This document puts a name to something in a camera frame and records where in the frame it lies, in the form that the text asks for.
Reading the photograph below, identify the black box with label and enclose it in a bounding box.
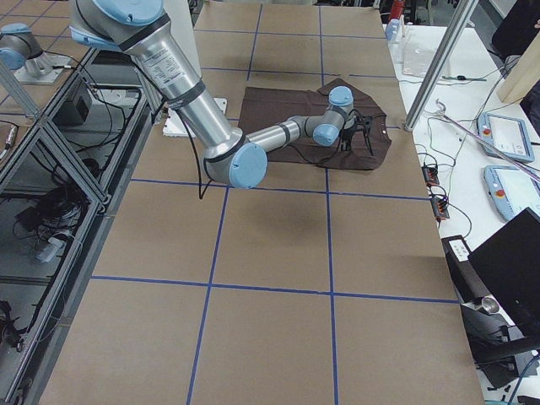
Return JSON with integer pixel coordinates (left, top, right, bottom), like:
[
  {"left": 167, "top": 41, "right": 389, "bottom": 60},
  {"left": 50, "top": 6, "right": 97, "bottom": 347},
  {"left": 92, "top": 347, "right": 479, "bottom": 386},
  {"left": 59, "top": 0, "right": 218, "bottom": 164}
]
[{"left": 441, "top": 235, "right": 489, "bottom": 303}]

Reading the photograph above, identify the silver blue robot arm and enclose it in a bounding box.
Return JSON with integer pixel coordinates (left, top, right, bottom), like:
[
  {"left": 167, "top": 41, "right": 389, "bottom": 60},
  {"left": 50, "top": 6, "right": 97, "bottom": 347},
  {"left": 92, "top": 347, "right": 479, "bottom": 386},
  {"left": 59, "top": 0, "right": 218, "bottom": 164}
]
[{"left": 70, "top": 1, "right": 354, "bottom": 189}]

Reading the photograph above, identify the dark brown t-shirt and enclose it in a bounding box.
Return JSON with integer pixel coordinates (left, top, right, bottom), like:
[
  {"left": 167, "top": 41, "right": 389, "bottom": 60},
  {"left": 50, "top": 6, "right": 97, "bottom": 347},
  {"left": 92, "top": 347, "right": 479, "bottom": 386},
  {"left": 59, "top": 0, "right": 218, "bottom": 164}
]
[{"left": 239, "top": 78, "right": 392, "bottom": 170}]

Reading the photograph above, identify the near blue teach pendant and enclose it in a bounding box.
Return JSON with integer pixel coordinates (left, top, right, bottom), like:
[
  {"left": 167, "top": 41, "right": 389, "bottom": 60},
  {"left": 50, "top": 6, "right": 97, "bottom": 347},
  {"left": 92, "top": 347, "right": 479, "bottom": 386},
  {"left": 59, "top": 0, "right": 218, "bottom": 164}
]
[{"left": 483, "top": 165, "right": 539, "bottom": 221}]

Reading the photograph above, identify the blue teach pendant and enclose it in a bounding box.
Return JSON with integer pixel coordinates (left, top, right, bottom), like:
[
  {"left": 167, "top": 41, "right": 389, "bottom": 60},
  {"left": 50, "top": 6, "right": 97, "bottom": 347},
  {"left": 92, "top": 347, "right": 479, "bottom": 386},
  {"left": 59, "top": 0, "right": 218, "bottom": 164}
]
[
  {"left": 483, "top": 165, "right": 539, "bottom": 221},
  {"left": 478, "top": 113, "right": 535, "bottom": 163}
]

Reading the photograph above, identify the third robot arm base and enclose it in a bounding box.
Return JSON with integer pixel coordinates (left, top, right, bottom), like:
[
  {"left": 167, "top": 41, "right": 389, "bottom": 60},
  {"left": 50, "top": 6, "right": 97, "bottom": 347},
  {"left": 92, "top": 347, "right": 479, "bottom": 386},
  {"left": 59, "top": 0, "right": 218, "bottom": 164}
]
[{"left": 1, "top": 23, "right": 73, "bottom": 84}]

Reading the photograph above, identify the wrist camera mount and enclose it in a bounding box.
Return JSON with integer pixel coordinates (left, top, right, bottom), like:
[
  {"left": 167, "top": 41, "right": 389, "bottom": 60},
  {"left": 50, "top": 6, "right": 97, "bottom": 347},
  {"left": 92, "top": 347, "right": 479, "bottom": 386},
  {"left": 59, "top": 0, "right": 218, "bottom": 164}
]
[{"left": 354, "top": 112, "right": 374, "bottom": 156}]

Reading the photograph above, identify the white claw reacher stick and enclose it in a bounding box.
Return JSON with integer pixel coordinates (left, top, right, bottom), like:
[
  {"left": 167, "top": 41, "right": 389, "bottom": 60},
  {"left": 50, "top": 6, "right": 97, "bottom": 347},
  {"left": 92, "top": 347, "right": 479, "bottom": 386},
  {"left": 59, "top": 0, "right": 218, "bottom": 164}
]
[{"left": 434, "top": 99, "right": 540, "bottom": 182}]

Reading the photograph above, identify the aluminium frame rack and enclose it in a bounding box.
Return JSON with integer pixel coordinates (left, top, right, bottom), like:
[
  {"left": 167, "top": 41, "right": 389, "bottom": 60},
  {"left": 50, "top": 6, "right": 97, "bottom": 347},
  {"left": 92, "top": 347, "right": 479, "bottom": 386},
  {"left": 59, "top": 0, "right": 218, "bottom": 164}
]
[{"left": 1, "top": 51, "right": 161, "bottom": 404}]

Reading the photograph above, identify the far blue teach pendant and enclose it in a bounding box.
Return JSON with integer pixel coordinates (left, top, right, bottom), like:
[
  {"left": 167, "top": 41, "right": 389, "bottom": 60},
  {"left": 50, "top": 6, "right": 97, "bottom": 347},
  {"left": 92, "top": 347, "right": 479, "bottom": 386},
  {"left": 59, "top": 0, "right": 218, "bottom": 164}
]
[{"left": 478, "top": 113, "right": 535, "bottom": 163}]

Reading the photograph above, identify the orange black connector board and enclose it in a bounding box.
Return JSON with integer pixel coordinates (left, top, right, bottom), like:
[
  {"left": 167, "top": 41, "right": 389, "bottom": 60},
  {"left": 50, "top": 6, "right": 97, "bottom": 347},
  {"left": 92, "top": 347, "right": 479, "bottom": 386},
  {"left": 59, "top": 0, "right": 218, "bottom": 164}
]
[{"left": 421, "top": 165, "right": 440, "bottom": 186}]

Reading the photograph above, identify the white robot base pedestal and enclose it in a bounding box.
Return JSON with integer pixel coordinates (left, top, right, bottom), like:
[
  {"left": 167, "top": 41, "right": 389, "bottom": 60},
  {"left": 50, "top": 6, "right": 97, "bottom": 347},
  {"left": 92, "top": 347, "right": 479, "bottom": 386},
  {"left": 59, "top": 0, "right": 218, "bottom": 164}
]
[{"left": 162, "top": 97, "right": 228, "bottom": 139}]

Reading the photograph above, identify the clear plastic bag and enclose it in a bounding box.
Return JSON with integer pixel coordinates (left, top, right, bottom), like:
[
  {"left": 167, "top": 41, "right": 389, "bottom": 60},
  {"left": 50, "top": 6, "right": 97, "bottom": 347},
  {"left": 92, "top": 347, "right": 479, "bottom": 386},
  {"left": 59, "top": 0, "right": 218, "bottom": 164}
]
[{"left": 402, "top": 42, "right": 436, "bottom": 78}]

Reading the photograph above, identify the aluminium frame post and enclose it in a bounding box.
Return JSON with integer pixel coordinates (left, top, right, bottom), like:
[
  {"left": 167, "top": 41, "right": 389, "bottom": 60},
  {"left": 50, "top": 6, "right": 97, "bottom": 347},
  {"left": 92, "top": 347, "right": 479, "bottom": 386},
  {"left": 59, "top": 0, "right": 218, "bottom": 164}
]
[{"left": 404, "top": 0, "right": 478, "bottom": 132}]

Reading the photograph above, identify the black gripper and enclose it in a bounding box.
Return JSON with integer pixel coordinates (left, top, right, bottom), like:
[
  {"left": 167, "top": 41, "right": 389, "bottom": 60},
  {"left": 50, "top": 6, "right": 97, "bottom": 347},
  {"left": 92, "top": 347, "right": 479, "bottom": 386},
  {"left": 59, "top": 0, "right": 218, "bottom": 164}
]
[{"left": 339, "top": 123, "right": 358, "bottom": 151}]

